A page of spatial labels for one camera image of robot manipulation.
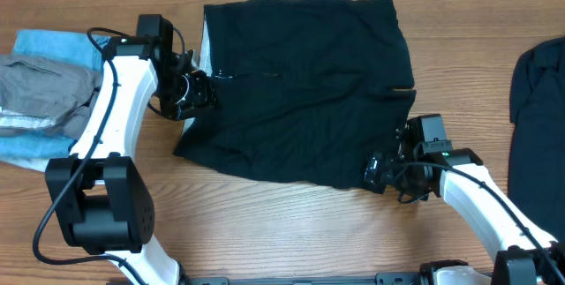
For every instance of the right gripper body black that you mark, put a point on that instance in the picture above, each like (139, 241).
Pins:
(376, 168)

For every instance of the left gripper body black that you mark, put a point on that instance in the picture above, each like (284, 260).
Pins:
(196, 94)

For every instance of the black shorts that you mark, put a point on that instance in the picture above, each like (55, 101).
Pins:
(306, 90)

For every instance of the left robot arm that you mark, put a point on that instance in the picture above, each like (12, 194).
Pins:
(101, 209)

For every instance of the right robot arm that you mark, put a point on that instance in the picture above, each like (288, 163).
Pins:
(425, 164)

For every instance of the dark navy garment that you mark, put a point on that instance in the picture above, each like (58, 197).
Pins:
(536, 158)

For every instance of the folded grey shorts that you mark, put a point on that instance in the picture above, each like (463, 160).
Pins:
(44, 96)

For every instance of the folded blue jeans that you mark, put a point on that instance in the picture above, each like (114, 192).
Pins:
(34, 150)

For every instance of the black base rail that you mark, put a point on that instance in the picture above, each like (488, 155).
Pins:
(300, 281)

